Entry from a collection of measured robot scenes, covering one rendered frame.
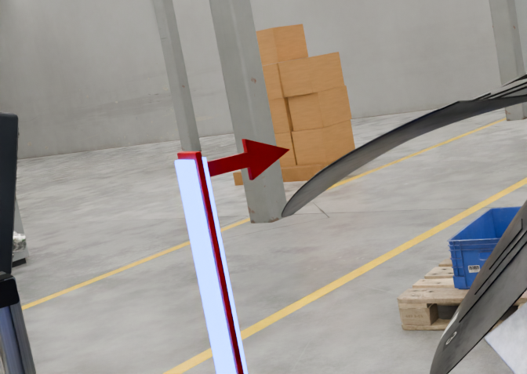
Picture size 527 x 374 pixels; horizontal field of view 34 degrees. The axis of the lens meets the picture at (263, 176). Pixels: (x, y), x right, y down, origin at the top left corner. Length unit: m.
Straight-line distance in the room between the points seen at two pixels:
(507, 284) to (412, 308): 2.99
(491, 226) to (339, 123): 4.91
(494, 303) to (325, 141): 7.97
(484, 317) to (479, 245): 2.90
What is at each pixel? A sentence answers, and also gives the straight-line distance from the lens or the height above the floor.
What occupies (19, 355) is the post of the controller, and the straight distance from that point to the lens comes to 1.01.
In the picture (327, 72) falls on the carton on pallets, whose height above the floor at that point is 1.04.
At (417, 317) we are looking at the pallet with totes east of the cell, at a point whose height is 0.06.
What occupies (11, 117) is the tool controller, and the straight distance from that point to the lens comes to 1.03.
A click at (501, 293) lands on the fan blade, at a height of 1.00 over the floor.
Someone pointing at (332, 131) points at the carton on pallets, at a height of 0.44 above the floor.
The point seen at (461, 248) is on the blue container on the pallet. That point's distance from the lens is 3.72.
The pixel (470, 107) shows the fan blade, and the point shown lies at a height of 1.19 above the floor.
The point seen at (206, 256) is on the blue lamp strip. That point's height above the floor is 1.13.
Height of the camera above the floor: 1.23
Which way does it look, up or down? 7 degrees down
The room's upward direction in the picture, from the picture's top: 11 degrees counter-clockwise
